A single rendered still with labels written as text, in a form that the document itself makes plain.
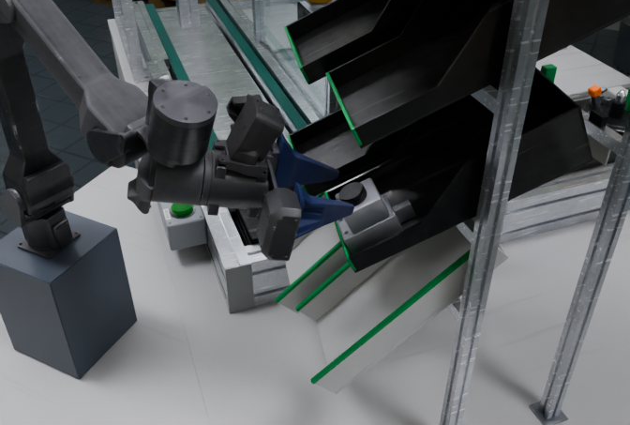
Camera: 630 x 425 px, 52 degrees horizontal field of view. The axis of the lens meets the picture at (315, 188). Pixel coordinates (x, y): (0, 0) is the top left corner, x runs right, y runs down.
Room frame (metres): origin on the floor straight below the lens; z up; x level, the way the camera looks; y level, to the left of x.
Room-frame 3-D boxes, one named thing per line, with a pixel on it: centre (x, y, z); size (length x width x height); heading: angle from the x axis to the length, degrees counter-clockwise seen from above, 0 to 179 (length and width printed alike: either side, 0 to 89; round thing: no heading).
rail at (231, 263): (1.22, 0.27, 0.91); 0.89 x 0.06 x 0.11; 20
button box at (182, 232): (1.02, 0.27, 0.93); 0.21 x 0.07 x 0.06; 20
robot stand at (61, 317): (0.75, 0.39, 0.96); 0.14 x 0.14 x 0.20; 64
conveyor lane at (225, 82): (1.31, 0.12, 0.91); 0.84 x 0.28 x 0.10; 20
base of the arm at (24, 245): (0.75, 0.39, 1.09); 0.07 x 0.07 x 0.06; 64
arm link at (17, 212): (0.75, 0.39, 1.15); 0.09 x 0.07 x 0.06; 140
